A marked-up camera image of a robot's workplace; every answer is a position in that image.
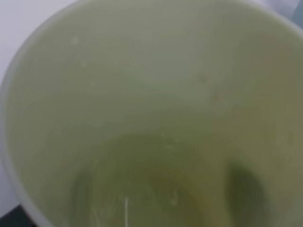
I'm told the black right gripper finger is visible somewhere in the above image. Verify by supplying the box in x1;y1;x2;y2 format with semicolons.
0;205;37;227

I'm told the pale green plastic cup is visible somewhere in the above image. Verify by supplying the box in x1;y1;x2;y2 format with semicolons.
0;0;303;227

